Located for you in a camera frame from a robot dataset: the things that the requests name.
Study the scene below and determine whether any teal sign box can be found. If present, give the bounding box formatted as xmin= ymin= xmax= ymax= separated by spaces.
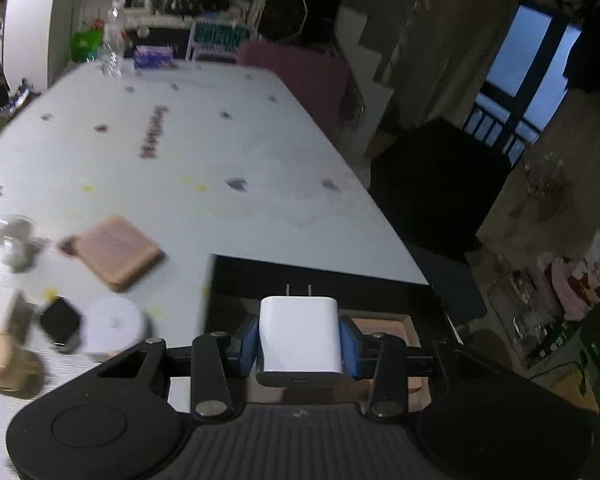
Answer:
xmin=186 ymin=17 xmax=251 ymax=63

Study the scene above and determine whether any beige earbuds case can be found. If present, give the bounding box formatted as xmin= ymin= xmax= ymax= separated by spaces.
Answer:
xmin=0 ymin=329 xmax=46 ymax=401

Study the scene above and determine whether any dark wooden coaster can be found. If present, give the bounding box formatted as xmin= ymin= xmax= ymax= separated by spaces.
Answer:
xmin=351 ymin=316 xmax=422 ymax=350

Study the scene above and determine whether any pink cloth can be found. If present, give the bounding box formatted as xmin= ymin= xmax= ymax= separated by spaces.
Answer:
xmin=537 ymin=252 xmax=588 ymax=321

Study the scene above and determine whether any black smartwatch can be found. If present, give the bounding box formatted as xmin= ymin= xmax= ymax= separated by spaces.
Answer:
xmin=39 ymin=297 xmax=83 ymax=353

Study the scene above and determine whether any balcony window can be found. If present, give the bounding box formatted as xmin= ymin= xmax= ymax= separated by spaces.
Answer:
xmin=462 ymin=4 xmax=583 ymax=166

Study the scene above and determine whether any black chair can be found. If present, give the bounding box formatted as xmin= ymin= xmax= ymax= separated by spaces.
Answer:
xmin=367 ymin=117 xmax=511 ymax=328

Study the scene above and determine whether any green bag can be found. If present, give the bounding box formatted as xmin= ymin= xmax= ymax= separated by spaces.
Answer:
xmin=69 ymin=20 xmax=106 ymax=63

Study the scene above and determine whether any white round knob holder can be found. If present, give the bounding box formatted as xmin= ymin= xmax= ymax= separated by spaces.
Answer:
xmin=0 ymin=214 xmax=48 ymax=273

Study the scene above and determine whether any dried flower bunch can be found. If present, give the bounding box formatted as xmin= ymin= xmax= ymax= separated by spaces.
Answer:
xmin=510 ymin=152 xmax=576 ymax=223

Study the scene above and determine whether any white wall charger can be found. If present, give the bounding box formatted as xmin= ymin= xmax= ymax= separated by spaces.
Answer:
xmin=257 ymin=284 xmax=343 ymax=388

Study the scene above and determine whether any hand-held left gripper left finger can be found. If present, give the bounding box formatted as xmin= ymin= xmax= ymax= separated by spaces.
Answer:
xmin=97 ymin=314 xmax=261 ymax=422

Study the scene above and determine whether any white red printed bag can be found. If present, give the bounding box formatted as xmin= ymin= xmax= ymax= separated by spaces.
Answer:
xmin=565 ymin=232 xmax=600 ymax=311

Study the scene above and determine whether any purple tissue pack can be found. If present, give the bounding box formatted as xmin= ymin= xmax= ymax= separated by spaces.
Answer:
xmin=132 ymin=45 xmax=176 ymax=71

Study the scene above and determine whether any white tape measure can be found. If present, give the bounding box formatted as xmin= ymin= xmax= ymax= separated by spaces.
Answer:
xmin=82 ymin=296 xmax=151 ymax=361

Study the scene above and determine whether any pink chair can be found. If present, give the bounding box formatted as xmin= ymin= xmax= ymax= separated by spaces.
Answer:
xmin=237 ymin=40 xmax=366 ymax=146

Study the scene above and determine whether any clear plastic water bottle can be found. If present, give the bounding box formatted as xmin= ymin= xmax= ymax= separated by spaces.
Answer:
xmin=100 ymin=0 xmax=128 ymax=77

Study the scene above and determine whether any black cardboard box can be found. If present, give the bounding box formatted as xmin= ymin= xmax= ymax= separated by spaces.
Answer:
xmin=202 ymin=254 xmax=468 ymax=411

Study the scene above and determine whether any pink square wooden coaster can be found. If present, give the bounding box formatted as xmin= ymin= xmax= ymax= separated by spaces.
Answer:
xmin=57 ymin=215 xmax=166 ymax=293

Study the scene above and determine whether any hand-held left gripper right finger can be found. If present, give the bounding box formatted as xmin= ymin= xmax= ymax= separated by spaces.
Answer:
xmin=339 ymin=315 xmax=481 ymax=422

